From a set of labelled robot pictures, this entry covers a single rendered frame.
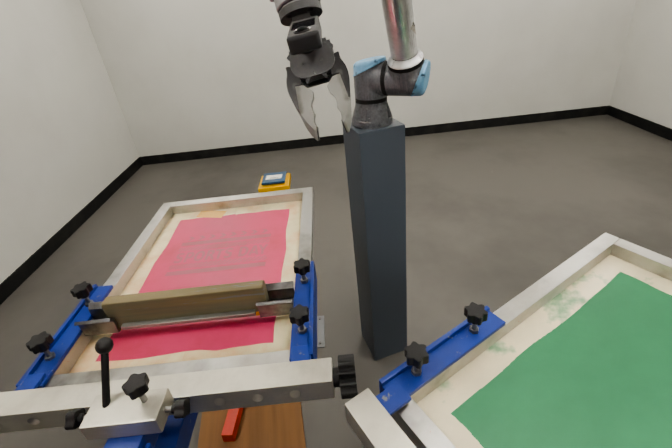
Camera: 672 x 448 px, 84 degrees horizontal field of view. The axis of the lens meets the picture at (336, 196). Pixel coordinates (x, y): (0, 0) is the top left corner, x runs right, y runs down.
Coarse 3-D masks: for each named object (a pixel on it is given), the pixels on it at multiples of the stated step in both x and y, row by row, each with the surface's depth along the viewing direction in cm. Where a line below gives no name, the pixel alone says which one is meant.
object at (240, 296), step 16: (192, 288) 88; (208, 288) 88; (224, 288) 87; (240, 288) 86; (256, 288) 86; (112, 304) 87; (128, 304) 87; (144, 304) 87; (160, 304) 87; (176, 304) 87; (192, 304) 88; (208, 304) 88; (224, 304) 88; (240, 304) 88; (128, 320) 89; (144, 320) 89
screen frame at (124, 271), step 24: (264, 192) 144; (288, 192) 142; (312, 192) 140; (168, 216) 139; (312, 216) 127; (144, 240) 122; (312, 240) 116; (120, 264) 111; (120, 288) 105; (72, 360) 84; (192, 360) 79; (216, 360) 78; (240, 360) 77; (264, 360) 77; (288, 360) 76; (48, 384) 77; (72, 384) 76
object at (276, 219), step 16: (240, 224) 132; (256, 224) 131; (272, 224) 130; (272, 240) 121; (272, 256) 113; (224, 272) 109; (240, 272) 108; (256, 272) 107; (272, 272) 107; (224, 320) 92; (240, 320) 92; (256, 320) 91; (272, 320) 91; (192, 336) 89; (208, 336) 88; (224, 336) 88; (240, 336) 87; (256, 336) 87; (272, 336) 86
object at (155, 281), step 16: (192, 224) 135; (208, 224) 134; (224, 224) 133; (176, 240) 127; (160, 256) 119; (160, 272) 112; (144, 288) 106; (160, 288) 105; (176, 288) 105; (112, 336) 91; (128, 336) 91; (144, 336) 90; (160, 336) 90; (176, 336) 89; (112, 352) 87; (128, 352) 86; (144, 352) 86; (160, 352) 86; (176, 352) 85
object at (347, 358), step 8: (344, 360) 69; (352, 360) 68; (336, 368) 69; (344, 368) 67; (352, 368) 67; (336, 376) 67; (344, 376) 66; (352, 376) 66; (336, 384) 67; (344, 384) 65; (352, 384) 65; (344, 392) 66; (352, 392) 66
